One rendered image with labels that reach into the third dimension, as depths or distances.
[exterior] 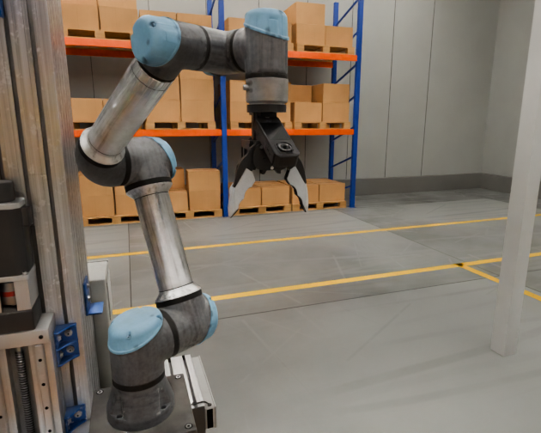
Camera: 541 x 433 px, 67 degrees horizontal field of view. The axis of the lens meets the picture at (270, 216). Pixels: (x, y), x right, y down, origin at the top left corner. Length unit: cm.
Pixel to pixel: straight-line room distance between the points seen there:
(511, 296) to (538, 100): 136
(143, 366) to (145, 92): 57
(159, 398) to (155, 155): 56
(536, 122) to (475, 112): 918
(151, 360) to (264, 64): 65
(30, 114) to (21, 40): 15
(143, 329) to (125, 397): 16
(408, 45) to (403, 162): 278
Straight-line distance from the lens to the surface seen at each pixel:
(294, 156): 67
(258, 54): 73
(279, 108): 73
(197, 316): 103
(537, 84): 328
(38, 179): 105
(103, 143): 91
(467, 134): 1228
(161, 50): 71
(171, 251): 102
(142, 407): 102
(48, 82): 104
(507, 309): 352
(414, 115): 1113
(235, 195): 73
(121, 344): 96
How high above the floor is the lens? 168
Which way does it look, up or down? 13 degrees down
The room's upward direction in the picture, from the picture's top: straight up
